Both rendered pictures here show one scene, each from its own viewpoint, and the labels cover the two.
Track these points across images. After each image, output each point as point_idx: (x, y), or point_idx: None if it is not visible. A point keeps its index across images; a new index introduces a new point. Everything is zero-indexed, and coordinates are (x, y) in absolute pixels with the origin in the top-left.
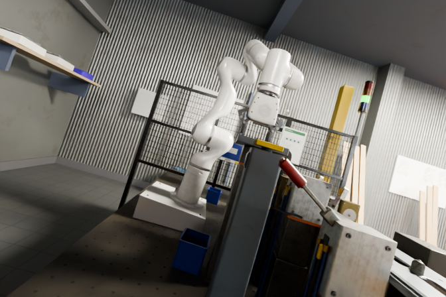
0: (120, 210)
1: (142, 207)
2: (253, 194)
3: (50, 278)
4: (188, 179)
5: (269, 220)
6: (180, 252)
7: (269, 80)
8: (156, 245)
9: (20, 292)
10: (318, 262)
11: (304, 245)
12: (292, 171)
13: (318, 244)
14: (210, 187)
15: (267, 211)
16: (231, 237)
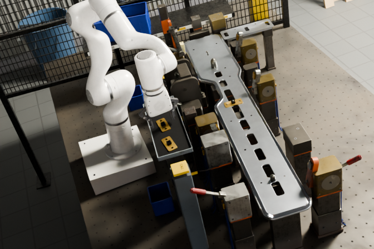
0: (80, 195)
1: (98, 185)
2: (185, 195)
3: None
4: (115, 137)
5: None
6: (156, 208)
7: (151, 88)
8: (134, 208)
9: None
10: (225, 209)
11: (227, 174)
12: (197, 193)
13: (222, 203)
14: None
15: (196, 196)
16: (185, 213)
